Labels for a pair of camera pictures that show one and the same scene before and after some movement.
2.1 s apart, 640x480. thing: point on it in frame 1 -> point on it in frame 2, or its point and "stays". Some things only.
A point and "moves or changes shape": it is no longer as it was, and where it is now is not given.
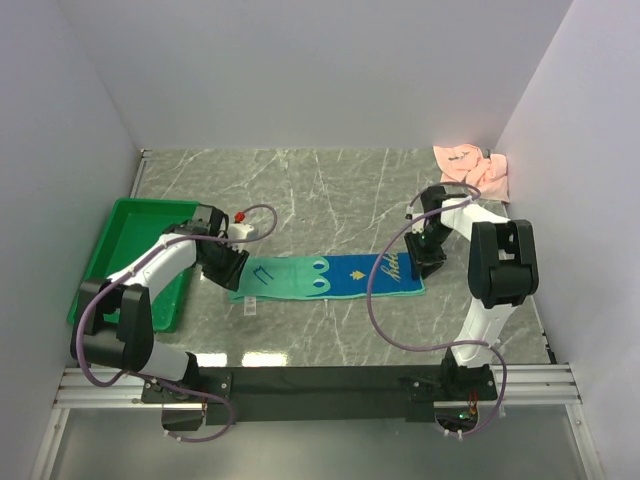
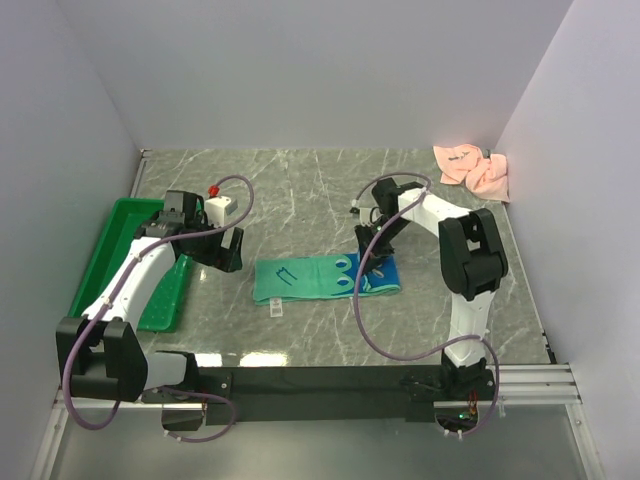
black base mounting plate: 411,392 stays
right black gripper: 420,259 -> 376,255
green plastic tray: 132,223 stays
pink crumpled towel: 466,163 stays
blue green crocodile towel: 328,275 moves or changes shape
